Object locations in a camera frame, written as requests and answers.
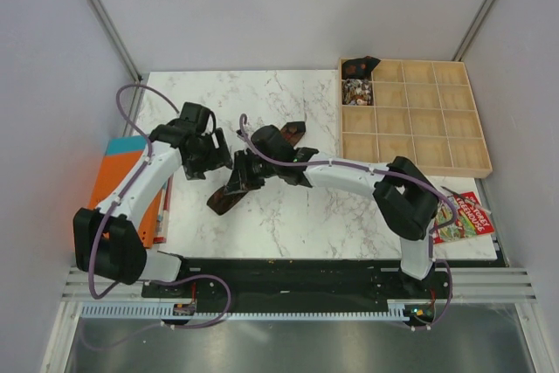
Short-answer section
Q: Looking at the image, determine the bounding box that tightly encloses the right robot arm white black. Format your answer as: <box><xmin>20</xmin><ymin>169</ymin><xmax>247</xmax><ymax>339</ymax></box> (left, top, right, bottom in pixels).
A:
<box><xmin>224</xmin><ymin>125</ymin><xmax>439</xmax><ymax>298</ymax></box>

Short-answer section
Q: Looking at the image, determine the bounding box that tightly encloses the rolled colourful tie in tray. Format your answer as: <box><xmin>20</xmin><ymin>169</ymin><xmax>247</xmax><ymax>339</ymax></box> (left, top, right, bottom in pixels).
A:
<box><xmin>342</xmin><ymin>79</ymin><xmax>373</xmax><ymax>106</ymax></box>

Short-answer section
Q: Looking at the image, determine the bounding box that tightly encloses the wooden compartment tray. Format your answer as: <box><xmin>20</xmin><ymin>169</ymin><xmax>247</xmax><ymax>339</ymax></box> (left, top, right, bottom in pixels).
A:
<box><xmin>338</xmin><ymin>58</ymin><xmax>493</xmax><ymax>179</ymax></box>

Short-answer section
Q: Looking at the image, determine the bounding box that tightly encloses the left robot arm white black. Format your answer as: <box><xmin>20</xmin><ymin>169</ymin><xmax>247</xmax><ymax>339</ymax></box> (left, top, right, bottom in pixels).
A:
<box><xmin>72</xmin><ymin>125</ymin><xmax>232</xmax><ymax>299</ymax></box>

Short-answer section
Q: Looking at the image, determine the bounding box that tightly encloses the purple cable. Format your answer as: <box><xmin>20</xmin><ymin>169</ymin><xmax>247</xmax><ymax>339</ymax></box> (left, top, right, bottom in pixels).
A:
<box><xmin>238</xmin><ymin>114</ymin><xmax>453</xmax><ymax>333</ymax></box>
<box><xmin>78</xmin><ymin>83</ymin><xmax>232</xmax><ymax>351</ymax></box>

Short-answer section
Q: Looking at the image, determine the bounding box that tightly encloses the teal folder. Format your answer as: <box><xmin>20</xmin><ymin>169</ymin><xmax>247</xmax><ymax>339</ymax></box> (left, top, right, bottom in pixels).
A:
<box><xmin>105</xmin><ymin>135</ymin><xmax>146</xmax><ymax>156</ymax></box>

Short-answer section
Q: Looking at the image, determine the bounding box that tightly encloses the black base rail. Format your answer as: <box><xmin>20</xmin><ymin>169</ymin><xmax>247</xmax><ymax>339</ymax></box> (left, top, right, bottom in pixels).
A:
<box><xmin>141</xmin><ymin>259</ymin><xmax>450</xmax><ymax>312</ymax></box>

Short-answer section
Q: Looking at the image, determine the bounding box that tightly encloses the orange folder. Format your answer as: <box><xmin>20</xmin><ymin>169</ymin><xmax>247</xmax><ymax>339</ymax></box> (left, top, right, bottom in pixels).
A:
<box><xmin>87</xmin><ymin>150</ymin><xmax>164</xmax><ymax>249</ymax></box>

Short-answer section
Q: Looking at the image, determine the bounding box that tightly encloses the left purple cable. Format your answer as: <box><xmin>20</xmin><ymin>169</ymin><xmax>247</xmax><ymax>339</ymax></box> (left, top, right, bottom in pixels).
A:
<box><xmin>78</xmin><ymin>83</ymin><xmax>232</xmax><ymax>351</ymax></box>

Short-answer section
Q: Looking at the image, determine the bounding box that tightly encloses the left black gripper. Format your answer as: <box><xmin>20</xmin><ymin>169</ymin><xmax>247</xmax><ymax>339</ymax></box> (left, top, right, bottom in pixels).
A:
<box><xmin>183</xmin><ymin>128</ymin><xmax>232</xmax><ymax>181</ymax></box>

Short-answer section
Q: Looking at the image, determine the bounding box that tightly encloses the red treehouse book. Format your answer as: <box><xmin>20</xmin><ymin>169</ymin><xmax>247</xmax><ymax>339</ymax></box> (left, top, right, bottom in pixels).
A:
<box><xmin>433</xmin><ymin>191</ymin><xmax>495</xmax><ymax>245</ymax></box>

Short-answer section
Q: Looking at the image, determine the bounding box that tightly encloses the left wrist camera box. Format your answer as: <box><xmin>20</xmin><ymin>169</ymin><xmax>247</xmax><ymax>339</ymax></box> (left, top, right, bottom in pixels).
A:
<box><xmin>179</xmin><ymin>102</ymin><xmax>217</xmax><ymax>135</ymax></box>

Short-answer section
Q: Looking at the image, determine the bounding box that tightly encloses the brown red patterned tie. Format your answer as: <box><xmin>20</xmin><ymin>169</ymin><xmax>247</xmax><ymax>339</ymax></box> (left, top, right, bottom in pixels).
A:
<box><xmin>206</xmin><ymin>121</ymin><xmax>306</xmax><ymax>216</ymax></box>

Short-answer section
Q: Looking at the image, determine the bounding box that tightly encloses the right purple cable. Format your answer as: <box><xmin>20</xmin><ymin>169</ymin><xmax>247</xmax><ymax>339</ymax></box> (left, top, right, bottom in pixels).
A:
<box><xmin>238</xmin><ymin>114</ymin><xmax>453</xmax><ymax>333</ymax></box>

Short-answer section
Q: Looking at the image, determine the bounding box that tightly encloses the pen on red book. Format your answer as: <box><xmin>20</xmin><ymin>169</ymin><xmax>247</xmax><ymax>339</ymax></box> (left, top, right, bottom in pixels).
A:
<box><xmin>441</xmin><ymin>185</ymin><xmax>492</xmax><ymax>214</ymax></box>

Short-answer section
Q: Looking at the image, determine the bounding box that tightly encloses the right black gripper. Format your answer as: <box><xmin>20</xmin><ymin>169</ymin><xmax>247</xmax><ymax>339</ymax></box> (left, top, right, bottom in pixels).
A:
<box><xmin>224</xmin><ymin>149</ymin><xmax>280</xmax><ymax>195</ymax></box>

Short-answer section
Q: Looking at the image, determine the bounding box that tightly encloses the rolled dark tie in tray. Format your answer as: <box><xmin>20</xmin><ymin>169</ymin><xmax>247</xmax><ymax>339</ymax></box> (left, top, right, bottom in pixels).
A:
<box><xmin>342</xmin><ymin>56</ymin><xmax>381</xmax><ymax>80</ymax></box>

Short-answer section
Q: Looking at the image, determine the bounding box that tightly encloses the white slotted cable duct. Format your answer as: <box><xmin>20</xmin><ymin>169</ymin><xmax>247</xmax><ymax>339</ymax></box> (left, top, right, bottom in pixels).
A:
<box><xmin>80</xmin><ymin>302</ymin><xmax>410</xmax><ymax>321</ymax></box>

